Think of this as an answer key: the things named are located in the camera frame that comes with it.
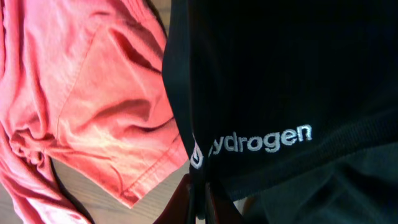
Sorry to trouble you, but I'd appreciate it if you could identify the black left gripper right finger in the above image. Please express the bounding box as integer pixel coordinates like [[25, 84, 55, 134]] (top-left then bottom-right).
[[206, 183, 244, 224]]

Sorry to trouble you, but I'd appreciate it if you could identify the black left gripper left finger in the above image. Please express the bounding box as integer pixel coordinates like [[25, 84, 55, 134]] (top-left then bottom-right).
[[153, 174, 191, 224]]

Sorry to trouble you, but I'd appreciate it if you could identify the red t-shirt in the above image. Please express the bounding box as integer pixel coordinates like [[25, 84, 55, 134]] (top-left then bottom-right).
[[1, 0, 187, 223]]

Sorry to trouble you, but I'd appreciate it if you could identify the black t-shirt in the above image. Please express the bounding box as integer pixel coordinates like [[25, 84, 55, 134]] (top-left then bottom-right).
[[162, 0, 397, 223]]

